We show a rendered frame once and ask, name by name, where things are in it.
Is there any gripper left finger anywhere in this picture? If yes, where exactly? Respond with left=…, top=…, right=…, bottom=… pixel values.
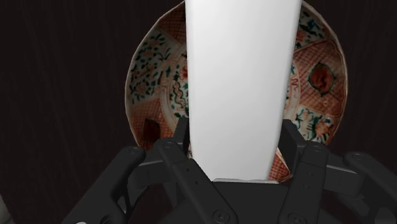
left=62, top=117, right=239, bottom=224

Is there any tall white smooth object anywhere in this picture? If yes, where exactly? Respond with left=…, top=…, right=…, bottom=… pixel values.
left=185, top=0, right=303, bottom=182

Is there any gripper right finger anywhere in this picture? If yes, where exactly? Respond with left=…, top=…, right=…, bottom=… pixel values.
left=277, top=118, right=397, bottom=224

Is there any patterned red green ceramic plate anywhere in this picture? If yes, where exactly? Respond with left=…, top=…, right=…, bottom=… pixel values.
left=124, top=0, right=349, bottom=183

